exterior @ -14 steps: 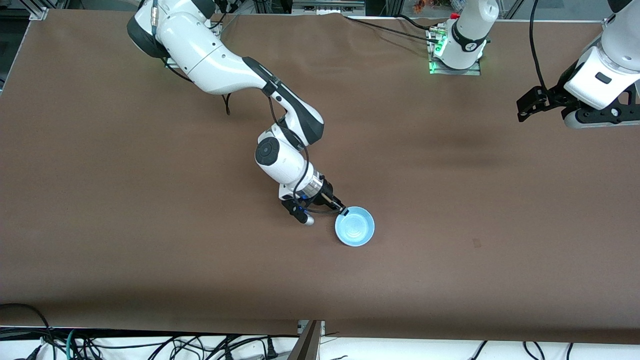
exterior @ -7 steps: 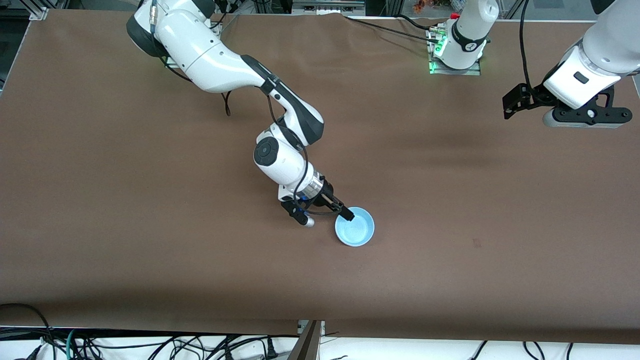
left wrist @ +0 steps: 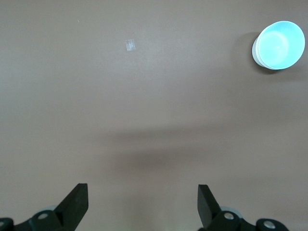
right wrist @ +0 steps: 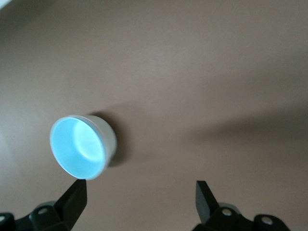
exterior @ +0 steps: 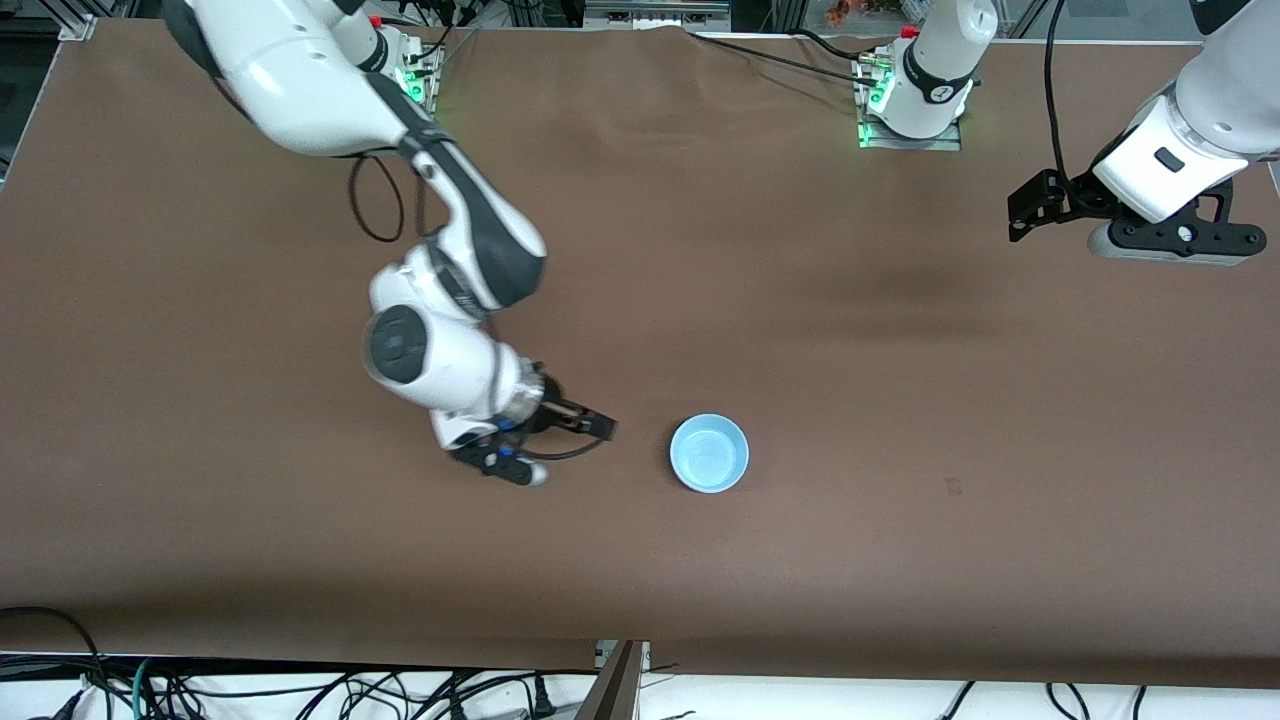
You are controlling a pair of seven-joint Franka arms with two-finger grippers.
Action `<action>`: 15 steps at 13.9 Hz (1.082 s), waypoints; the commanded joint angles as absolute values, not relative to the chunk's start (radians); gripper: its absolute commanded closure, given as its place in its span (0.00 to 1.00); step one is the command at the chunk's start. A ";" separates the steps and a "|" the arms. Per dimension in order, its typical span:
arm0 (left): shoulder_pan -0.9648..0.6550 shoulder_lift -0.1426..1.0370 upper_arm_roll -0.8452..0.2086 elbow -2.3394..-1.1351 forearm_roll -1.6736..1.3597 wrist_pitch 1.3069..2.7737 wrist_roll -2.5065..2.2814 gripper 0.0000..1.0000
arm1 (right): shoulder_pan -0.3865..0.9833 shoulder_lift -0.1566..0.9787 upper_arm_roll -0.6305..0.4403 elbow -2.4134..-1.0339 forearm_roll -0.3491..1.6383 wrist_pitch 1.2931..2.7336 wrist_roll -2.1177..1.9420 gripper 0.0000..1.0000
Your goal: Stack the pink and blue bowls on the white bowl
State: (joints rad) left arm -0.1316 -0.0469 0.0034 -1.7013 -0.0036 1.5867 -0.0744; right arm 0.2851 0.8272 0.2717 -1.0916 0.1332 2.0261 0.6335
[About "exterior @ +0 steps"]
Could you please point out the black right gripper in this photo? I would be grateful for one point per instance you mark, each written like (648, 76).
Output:
(553, 407)

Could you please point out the brown table cover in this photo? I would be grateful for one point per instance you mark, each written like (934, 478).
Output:
(800, 300)

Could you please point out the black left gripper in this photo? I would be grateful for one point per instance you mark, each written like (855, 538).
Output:
(1078, 195)

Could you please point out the small metal bracket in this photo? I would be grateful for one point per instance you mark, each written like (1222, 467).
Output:
(603, 652)

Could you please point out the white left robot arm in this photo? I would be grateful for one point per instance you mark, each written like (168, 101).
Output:
(945, 40)

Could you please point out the aluminium frame bar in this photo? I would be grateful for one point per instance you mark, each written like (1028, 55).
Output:
(612, 690)

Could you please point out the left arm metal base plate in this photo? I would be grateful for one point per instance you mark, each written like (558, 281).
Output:
(930, 144)

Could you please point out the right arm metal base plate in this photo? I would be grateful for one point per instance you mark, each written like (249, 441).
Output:
(434, 80)

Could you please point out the orange background object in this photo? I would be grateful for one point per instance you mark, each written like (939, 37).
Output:
(845, 12)

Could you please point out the grey metal box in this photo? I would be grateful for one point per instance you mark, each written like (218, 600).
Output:
(655, 15)

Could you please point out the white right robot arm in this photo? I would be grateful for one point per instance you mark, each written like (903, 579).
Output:
(300, 80)

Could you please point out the light blue bowl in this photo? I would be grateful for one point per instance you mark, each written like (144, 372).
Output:
(710, 455)

